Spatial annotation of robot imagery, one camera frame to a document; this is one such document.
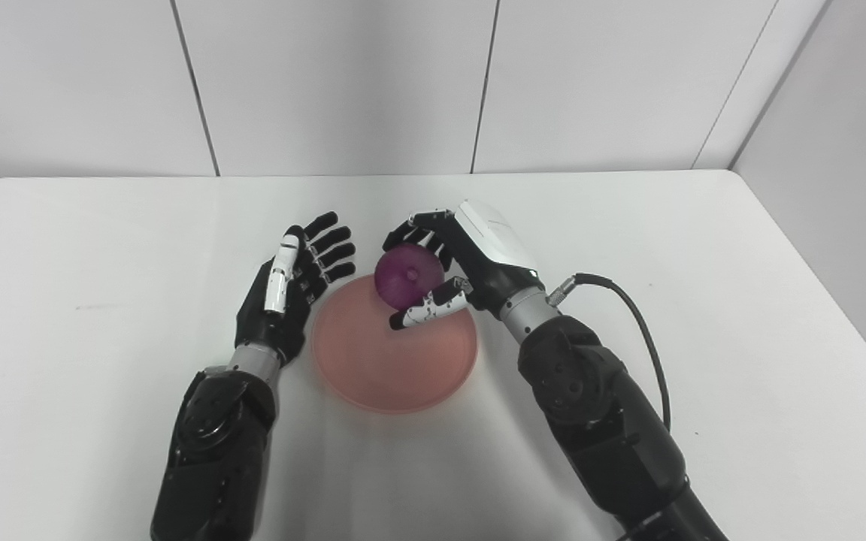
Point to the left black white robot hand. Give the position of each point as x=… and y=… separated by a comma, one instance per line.
x=275, y=327

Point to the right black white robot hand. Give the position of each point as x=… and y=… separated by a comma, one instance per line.
x=497, y=267

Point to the purple red onion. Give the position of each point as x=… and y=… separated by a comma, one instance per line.
x=407, y=274

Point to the pink round plate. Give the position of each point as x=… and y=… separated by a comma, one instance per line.
x=392, y=353

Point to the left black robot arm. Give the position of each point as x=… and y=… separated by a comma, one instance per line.
x=219, y=451

